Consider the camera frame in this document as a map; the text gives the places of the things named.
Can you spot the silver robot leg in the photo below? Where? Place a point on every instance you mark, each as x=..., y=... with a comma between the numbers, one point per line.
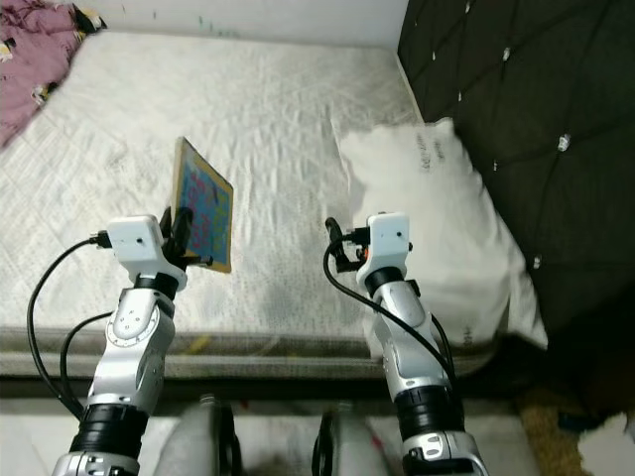
x=347, y=446
x=198, y=446

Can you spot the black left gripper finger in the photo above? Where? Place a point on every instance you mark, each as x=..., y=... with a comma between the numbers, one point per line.
x=183, y=231

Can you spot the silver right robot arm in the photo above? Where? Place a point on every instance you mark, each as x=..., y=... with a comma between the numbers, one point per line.
x=417, y=367

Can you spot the purple printed blanket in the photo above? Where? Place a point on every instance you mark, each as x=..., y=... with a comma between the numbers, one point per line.
x=25, y=79

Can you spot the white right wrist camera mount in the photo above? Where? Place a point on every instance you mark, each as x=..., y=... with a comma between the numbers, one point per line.
x=390, y=240

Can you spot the yellow bordered blue book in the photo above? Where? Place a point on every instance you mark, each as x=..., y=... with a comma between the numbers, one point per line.
x=210, y=208

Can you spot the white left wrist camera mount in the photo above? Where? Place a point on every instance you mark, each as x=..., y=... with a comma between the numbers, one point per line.
x=139, y=243

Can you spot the white torn paper sheet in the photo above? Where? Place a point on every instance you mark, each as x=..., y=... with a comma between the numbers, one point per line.
x=615, y=448

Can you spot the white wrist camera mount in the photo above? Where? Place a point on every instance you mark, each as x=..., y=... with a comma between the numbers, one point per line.
x=139, y=243
x=390, y=240

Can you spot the white pillow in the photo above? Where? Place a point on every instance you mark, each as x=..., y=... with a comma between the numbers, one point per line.
x=427, y=178

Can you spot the dark brown tufted headboard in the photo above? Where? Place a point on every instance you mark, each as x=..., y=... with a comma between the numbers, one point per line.
x=526, y=89

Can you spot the white quilted mattress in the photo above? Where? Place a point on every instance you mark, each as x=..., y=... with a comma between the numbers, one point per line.
x=129, y=129

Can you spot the silver right robot leg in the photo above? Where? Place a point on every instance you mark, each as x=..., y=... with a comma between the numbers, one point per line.
x=347, y=446

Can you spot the brown shaggy rug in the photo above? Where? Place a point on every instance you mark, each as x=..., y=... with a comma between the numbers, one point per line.
x=551, y=441

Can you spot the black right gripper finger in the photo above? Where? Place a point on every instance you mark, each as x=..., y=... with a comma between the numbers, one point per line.
x=333, y=243

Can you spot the silver left robot leg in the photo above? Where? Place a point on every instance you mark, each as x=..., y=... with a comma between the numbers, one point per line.
x=198, y=446

